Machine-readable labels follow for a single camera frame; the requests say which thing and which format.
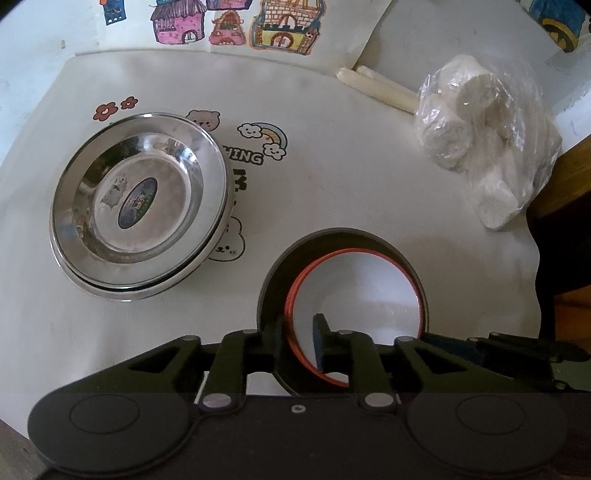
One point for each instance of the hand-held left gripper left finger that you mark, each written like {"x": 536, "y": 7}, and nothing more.
{"x": 271, "y": 344}

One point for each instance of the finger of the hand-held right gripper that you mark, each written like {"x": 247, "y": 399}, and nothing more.
{"x": 455, "y": 349}

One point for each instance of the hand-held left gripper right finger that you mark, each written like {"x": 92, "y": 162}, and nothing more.
{"x": 318, "y": 341}

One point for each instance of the large stainless steel bowl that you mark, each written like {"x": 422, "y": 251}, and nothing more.
{"x": 277, "y": 272}

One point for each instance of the white cartoon printed tablecloth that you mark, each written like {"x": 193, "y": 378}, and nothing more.
{"x": 346, "y": 184}

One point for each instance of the brown wooden furniture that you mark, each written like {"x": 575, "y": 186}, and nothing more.
{"x": 565, "y": 184}

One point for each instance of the clear bag of white rolls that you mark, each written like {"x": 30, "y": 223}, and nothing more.
{"x": 480, "y": 129}

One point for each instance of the white stick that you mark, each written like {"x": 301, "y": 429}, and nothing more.
{"x": 369, "y": 87}
{"x": 388, "y": 81}

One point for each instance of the house drawings printed cloth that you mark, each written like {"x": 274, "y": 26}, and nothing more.
{"x": 277, "y": 27}

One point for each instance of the blue and yellow printed cloth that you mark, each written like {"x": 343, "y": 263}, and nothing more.
{"x": 558, "y": 23}

